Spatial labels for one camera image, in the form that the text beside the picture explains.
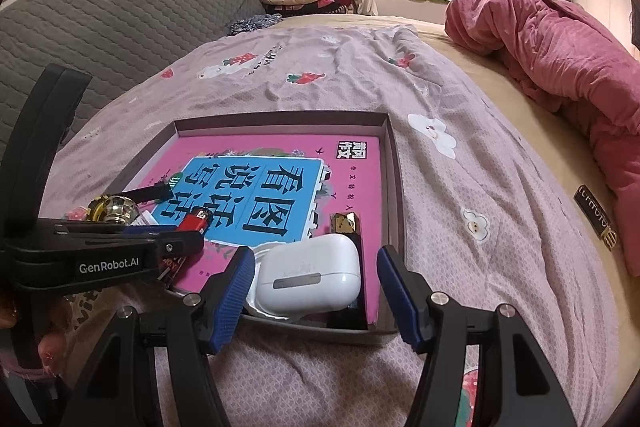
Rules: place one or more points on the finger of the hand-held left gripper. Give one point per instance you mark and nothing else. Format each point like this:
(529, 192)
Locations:
(182, 244)
(135, 230)

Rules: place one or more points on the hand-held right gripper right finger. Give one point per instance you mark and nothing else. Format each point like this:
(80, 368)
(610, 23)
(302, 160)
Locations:
(400, 297)

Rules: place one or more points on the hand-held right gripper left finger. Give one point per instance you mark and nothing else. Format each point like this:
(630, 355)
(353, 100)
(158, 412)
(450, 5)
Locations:
(232, 297)

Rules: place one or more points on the red lighter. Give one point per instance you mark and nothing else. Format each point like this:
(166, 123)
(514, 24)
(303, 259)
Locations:
(195, 223)

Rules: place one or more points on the brass door knob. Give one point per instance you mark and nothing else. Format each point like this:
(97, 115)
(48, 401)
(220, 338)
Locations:
(117, 207)

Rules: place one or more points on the yellow black wristwatch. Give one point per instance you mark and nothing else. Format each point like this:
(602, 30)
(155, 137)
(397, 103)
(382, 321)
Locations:
(150, 193)

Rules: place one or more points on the white ribbed jar lid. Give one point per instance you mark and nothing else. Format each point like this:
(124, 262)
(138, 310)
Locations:
(261, 253)

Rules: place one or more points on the white earbuds case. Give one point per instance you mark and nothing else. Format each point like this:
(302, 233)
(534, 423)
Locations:
(305, 272)

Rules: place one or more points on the shallow grey cardboard box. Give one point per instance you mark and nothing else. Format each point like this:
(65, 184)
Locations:
(280, 122)

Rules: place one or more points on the person's left hand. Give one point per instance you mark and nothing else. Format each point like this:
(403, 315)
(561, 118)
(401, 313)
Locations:
(55, 347)

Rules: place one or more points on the pink and blue book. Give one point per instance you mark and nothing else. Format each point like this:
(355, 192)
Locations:
(280, 187)

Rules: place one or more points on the strawberry print blanket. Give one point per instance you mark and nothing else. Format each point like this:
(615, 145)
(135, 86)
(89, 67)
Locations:
(475, 187)

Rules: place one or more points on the beige mattress sheet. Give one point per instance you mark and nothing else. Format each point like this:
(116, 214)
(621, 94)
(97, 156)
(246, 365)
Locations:
(540, 142)

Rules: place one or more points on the grey quilted headboard cover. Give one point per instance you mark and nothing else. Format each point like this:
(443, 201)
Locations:
(110, 22)

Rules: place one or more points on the black mattress label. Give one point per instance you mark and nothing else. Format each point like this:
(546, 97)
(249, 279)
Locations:
(595, 214)

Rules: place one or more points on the dark floral cloth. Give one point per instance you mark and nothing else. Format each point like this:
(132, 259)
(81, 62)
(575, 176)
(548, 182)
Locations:
(255, 24)

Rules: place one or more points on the pink quilt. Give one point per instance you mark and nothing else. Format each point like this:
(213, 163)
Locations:
(565, 47)

